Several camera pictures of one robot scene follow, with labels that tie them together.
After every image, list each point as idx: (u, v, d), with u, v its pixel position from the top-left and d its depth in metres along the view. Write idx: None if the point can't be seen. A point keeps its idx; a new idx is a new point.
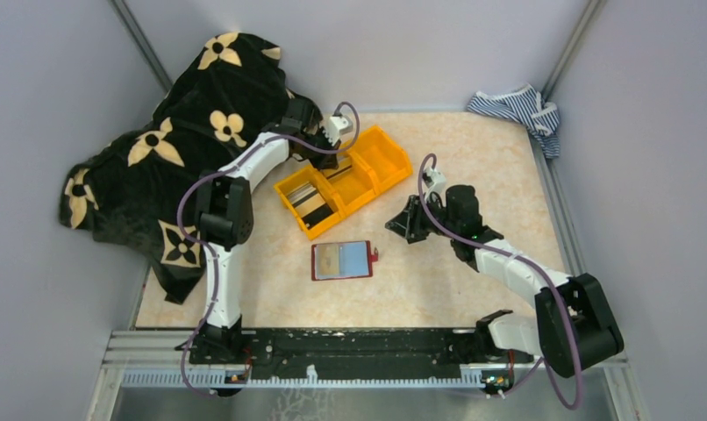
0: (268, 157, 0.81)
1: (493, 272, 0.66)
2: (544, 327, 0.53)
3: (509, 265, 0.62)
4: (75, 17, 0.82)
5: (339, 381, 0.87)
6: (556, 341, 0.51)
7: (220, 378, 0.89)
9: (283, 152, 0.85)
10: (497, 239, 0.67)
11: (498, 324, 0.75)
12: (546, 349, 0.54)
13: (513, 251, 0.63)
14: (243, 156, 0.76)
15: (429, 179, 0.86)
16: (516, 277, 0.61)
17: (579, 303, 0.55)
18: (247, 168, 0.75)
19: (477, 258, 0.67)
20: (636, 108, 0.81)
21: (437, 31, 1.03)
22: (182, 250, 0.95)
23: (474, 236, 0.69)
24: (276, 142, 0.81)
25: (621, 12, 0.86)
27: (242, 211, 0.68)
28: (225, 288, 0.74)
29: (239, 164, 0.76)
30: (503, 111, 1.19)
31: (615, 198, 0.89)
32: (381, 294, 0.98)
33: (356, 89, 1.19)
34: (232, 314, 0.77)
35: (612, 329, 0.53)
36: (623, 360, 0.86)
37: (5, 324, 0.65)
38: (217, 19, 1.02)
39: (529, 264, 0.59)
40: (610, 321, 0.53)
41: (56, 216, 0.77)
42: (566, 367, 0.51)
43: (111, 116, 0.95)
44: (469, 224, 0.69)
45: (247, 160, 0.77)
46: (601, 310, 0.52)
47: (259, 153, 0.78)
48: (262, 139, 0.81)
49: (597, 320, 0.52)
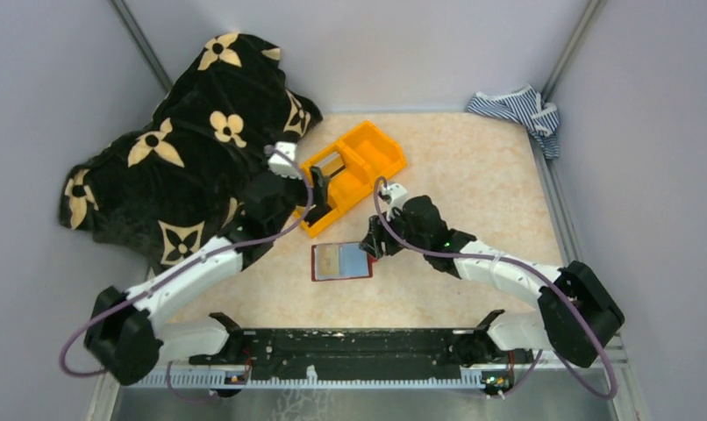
0: (207, 275, 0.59)
1: (478, 276, 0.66)
2: (553, 327, 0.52)
3: (495, 269, 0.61)
4: (74, 17, 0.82)
5: (339, 381, 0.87)
6: (569, 338, 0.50)
7: (220, 378, 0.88)
9: (233, 267, 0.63)
10: (471, 244, 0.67)
11: (496, 326, 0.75)
12: (556, 344, 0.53)
13: (495, 253, 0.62)
14: (167, 275, 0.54)
15: (387, 196, 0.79)
16: (505, 280, 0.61)
17: (576, 290, 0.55)
18: (164, 296, 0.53)
19: (459, 267, 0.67)
20: (637, 107, 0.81)
21: (437, 31, 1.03)
22: (183, 250, 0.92)
23: (446, 244, 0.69)
24: (225, 256, 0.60)
25: (621, 12, 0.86)
27: (153, 352, 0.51)
28: (188, 346, 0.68)
29: (152, 288, 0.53)
30: (503, 111, 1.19)
31: (616, 199, 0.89)
32: (380, 295, 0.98)
33: (357, 89, 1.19)
34: (218, 341, 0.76)
35: (615, 308, 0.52)
36: (623, 360, 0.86)
37: (6, 323, 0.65)
38: (217, 20, 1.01)
39: (517, 266, 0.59)
40: (610, 301, 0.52)
41: (56, 216, 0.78)
42: (585, 358, 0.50)
43: (111, 117, 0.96)
44: (437, 233, 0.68)
45: (174, 280, 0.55)
46: (597, 292, 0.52)
47: (195, 269, 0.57)
48: (203, 251, 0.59)
49: (597, 303, 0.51)
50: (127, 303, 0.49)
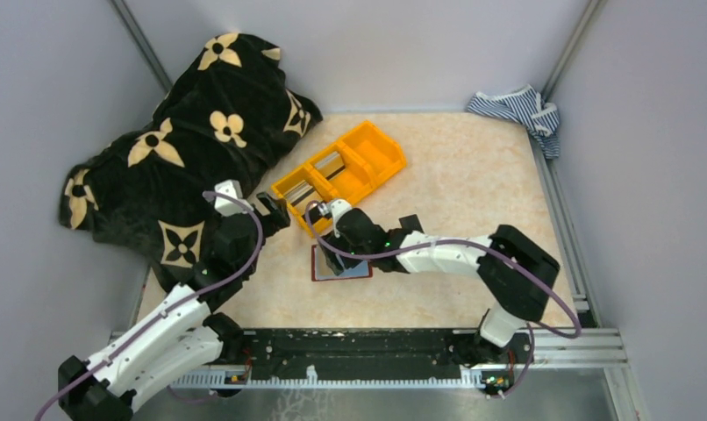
0: (171, 331, 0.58)
1: (424, 266, 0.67)
2: (499, 290, 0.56)
3: (435, 253, 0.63)
4: (74, 17, 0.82)
5: (339, 381, 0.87)
6: (514, 294, 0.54)
7: (220, 378, 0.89)
9: (200, 312, 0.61)
10: (409, 237, 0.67)
11: (484, 326, 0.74)
12: (508, 305, 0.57)
13: (431, 239, 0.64)
14: (125, 341, 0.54)
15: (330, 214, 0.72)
16: (448, 261, 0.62)
17: (510, 252, 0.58)
18: (123, 362, 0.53)
19: (403, 262, 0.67)
20: (638, 107, 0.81)
21: (436, 31, 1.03)
22: (183, 250, 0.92)
23: (387, 243, 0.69)
24: (187, 310, 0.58)
25: (621, 12, 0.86)
27: (121, 414, 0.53)
28: (182, 370, 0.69)
29: (112, 354, 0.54)
30: (503, 111, 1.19)
31: (616, 199, 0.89)
32: (380, 295, 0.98)
33: (357, 89, 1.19)
34: (212, 352, 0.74)
35: (546, 257, 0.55)
36: (623, 360, 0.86)
37: (6, 321, 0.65)
38: (217, 20, 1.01)
39: (453, 244, 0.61)
40: (541, 252, 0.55)
41: (56, 216, 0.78)
42: (532, 310, 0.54)
43: (111, 117, 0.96)
44: (374, 238, 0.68)
45: (132, 344, 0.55)
46: (526, 246, 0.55)
47: (154, 329, 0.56)
48: (162, 307, 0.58)
49: (530, 256, 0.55)
50: (82, 379, 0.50)
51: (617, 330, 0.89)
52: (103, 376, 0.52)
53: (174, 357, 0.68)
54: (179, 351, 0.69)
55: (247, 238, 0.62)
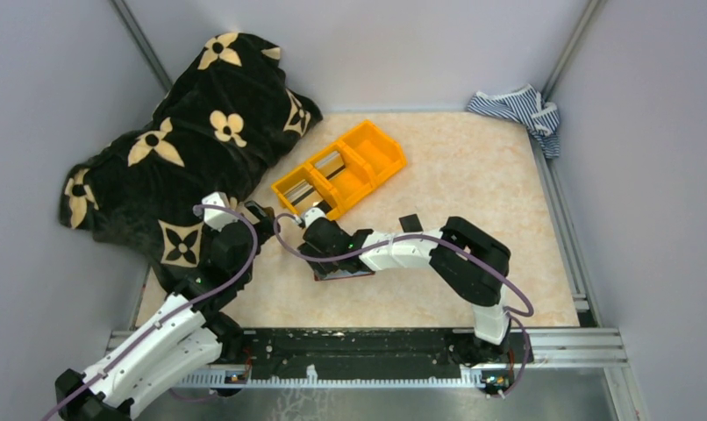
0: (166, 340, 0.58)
1: (385, 263, 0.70)
2: (453, 281, 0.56)
3: (394, 250, 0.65)
4: (74, 16, 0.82)
5: (339, 381, 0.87)
6: (467, 282, 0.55)
7: (220, 378, 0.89)
9: (196, 320, 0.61)
10: (369, 237, 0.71)
11: (478, 327, 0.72)
12: (465, 295, 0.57)
13: (389, 237, 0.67)
14: (120, 353, 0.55)
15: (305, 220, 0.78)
16: (405, 256, 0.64)
17: (461, 242, 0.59)
18: (118, 374, 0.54)
19: (368, 262, 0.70)
20: (638, 107, 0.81)
21: (435, 30, 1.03)
22: (183, 250, 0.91)
23: (351, 245, 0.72)
24: (181, 318, 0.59)
25: (621, 12, 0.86)
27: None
28: (180, 375, 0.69)
29: (108, 367, 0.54)
30: (503, 111, 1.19)
31: (616, 199, 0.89)
32: (380, 295, 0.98)
33: (357, 89, 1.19)
34: (211, 353, 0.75)
35: (495, 243, 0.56)
36: (623, 360, 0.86)
37: (6, 320, 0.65)
38: (217, 20, 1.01)
39: (406, 239, 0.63)
40: (489, 239, 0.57)
41: (56, 216, 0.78)
42: (488, 296, 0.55)
43: (111, 117, 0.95)
44: (339, 240, 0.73)
45: (127, 355, 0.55)
46: (474, 235, 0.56)
47: (148, 339, 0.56)
48: (156, 317, 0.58)
49: (479, 244, 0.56)
50: (79, 392, 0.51)
51: (617, 330, 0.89)
52: (98, 388, 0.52)
53: (174, 362, 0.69)
54: (178, 355, 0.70)
55: (245, 245, 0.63)
